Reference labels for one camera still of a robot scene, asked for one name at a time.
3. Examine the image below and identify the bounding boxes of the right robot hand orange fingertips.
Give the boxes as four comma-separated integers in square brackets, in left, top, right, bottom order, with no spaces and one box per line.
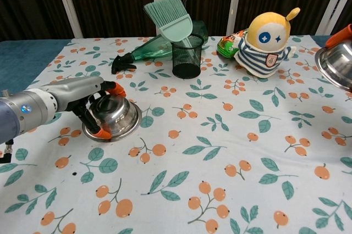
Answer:
[325,24,352,48]

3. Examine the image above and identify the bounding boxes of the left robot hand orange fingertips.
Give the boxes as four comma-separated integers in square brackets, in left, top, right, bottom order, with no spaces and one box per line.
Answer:
[45,76,127,142]

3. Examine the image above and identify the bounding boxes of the stainless steel bowl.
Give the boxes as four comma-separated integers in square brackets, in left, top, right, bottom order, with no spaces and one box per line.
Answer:
[81,95,142,143]
[315,41,352,93]

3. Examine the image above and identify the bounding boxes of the yellow plush doll striped shirt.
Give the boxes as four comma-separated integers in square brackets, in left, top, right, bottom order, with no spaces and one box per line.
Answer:
[234,7,301,78]

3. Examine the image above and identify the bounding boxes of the green spray bottle black trigger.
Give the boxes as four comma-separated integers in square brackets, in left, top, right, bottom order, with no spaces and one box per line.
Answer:
[111,20,210,75]

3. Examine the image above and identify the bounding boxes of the green snack bag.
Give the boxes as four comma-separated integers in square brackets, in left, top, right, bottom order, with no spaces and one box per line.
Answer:
[216,29,250,59]

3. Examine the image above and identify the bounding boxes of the black mesh pen holder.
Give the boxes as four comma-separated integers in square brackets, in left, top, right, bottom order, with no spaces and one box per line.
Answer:
[172,34,205,79]

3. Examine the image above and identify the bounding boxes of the mint green brush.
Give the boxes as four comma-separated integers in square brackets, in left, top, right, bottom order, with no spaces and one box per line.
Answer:
[143,0,194,49]

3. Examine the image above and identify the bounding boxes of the floral print tablecloth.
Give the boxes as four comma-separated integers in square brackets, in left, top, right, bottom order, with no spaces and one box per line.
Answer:
[0,35,352,234]

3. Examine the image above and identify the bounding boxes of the left wrist cable with plug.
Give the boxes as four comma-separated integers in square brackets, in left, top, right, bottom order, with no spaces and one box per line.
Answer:
[0,138,15,165]

